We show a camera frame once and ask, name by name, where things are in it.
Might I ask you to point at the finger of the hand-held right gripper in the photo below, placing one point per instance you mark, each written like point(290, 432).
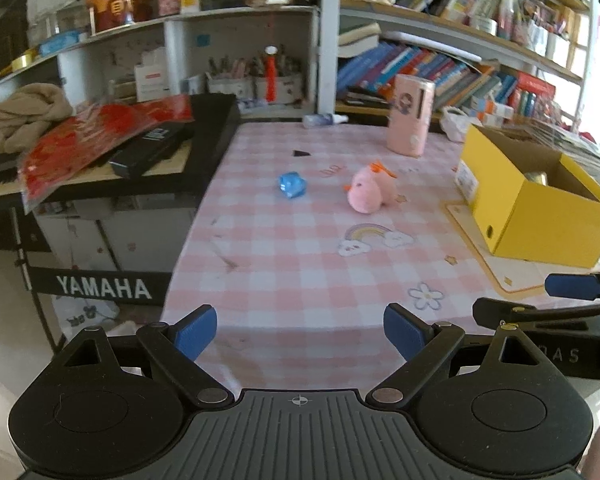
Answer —
point(555, 314)
point(575, 286)

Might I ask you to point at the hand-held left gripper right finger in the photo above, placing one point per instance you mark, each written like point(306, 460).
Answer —
point(402, 330)

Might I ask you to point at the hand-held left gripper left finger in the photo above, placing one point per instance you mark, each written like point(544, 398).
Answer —
point(197, 332)

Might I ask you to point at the yellow cardboard box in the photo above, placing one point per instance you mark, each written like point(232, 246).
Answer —
point(545, 230)

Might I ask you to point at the pink plush toy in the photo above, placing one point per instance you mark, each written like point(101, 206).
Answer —
point(370, 190)

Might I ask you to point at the blue plastic item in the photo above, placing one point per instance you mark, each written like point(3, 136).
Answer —
point(292, 186)

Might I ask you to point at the beige table mat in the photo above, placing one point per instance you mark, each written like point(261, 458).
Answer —
point(490, 265)

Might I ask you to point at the white plastic bag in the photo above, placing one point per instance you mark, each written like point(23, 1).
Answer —
point(85, 317)

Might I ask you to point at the white cabinet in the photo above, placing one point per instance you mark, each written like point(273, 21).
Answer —
point(140, 232)

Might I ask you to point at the pink checked tablecloth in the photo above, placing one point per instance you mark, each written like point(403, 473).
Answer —
point(300, 260)

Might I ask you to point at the stack of magazines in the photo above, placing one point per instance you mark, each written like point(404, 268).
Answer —
point(570, 142)

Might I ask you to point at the orange white small carton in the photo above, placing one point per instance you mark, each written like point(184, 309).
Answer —
point(490, 119)
point(500, 108)

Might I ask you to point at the black long case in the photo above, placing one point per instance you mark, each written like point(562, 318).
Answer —
point(150, 150)

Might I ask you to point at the black digital piano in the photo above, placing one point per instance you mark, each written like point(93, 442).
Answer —
point(210, 130)

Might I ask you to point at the small black triangle piece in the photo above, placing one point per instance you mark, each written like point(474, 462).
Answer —
point(301, 153)

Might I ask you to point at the pink carton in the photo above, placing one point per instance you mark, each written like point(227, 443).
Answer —
point(410, 115)

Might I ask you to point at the red plastic bag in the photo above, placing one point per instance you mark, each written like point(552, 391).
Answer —
point(95, 135)

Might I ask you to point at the small white plastic bottle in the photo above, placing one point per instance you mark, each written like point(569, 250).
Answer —
point(325, 120)

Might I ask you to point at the white pen holder with pens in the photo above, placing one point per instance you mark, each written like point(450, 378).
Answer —
point(550, 40)

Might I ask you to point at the desk organiser with pens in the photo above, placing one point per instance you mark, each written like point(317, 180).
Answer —
point(230, 85)

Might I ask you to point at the white red box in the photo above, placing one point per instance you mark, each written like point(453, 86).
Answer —
point(152, 82)

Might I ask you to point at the red tube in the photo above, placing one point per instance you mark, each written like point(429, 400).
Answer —
point(271, 77)

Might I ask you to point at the white round jar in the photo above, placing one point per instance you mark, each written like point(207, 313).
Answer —
point(484, 26)

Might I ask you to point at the beige crumpled cloth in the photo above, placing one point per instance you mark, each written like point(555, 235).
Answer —
point(27, 115)

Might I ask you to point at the clear tall bottle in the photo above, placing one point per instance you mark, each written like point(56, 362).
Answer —
point(506, 15)

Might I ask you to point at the white wooden bookshelf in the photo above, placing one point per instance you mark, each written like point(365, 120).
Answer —
point(328, 60)

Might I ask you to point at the white rolled paper tube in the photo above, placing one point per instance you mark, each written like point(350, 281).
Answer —
point(430, 44)

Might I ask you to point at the white shelf unit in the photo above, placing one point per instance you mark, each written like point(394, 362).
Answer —
point(175, 50)

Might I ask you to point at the white thick book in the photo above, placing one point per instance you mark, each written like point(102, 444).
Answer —
point(357, 40)

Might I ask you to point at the blue flat box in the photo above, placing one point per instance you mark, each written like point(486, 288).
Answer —
point(62, 42)

